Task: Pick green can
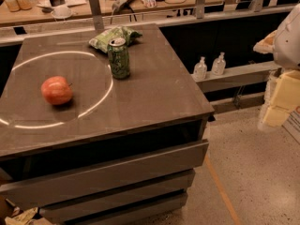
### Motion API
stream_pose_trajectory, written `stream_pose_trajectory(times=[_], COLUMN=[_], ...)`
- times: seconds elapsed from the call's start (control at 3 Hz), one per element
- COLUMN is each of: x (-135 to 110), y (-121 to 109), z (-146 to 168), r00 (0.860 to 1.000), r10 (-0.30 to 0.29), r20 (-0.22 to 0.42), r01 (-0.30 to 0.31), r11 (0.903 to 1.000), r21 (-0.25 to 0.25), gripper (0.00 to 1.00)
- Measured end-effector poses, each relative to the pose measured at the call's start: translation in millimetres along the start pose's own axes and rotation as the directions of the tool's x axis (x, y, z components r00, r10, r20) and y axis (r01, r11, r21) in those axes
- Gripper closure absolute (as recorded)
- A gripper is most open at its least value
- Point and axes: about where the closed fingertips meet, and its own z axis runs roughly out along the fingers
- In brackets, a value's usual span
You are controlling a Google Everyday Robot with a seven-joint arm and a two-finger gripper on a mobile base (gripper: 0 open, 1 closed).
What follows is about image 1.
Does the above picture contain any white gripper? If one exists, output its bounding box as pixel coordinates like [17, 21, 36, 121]
[253, 31, 300, 131]

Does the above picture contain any green soda can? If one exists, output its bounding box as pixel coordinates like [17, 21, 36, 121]
[108, 37, 130, 80]

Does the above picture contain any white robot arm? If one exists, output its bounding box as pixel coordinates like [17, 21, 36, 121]
[253, 4, 300, 131]

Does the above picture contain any clear sanitizer bottle right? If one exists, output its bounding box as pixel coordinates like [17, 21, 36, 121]
[212, 52, 226, 75]

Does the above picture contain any clear sanitizer bottle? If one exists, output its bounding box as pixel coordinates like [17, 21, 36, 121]
[193, 56, 207, 81]
[212, 52, 226, 75]

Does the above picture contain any clear sanitizer bottle left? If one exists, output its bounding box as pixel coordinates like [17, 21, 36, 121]
[193, 56, 207, 81]

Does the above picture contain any green chip bag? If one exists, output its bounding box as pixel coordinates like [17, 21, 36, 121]
[89, 26, 143, 53]

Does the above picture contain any grey drawer cabinet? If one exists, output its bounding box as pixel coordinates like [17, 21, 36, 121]
[0, 24, 213, 225]

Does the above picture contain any white cup with saucer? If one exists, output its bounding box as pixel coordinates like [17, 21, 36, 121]
[51, 6, 73, 20]

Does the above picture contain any red apple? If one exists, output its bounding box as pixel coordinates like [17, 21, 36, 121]
[40, 76, 73, 105]

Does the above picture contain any metal railing frame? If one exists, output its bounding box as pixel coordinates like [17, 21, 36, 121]
[0, 0, 300, 45]

